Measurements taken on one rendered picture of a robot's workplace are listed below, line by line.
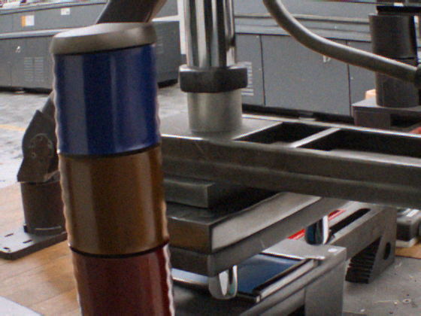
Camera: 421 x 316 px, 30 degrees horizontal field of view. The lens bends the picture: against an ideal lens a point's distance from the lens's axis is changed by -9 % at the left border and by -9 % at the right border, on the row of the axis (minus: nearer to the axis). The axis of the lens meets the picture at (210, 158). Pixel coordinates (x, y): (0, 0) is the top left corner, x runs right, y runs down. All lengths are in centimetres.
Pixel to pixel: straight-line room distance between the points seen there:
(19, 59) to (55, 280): 786
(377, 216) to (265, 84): 550
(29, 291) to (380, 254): 37
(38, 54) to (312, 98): 336
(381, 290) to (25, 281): 38
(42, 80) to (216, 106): 780
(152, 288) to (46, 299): 53
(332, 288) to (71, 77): 43
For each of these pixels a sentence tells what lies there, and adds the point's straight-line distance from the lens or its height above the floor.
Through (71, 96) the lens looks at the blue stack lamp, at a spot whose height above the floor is 118.
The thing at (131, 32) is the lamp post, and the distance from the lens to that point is 27.
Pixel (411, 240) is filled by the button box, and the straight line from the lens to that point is 91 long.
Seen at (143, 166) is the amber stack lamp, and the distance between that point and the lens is 28.
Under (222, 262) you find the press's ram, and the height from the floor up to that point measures 103.
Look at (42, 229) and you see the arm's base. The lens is 98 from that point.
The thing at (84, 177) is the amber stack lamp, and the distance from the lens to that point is 27.
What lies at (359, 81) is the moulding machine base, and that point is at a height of 35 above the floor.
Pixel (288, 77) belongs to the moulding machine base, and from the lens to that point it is 613.
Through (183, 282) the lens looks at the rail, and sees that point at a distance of 60.
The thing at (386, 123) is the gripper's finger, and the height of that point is 104.
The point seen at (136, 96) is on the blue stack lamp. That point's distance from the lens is 27.
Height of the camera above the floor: 122
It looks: 14 degrees down
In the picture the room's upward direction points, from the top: 3 degrees counter-clockwise
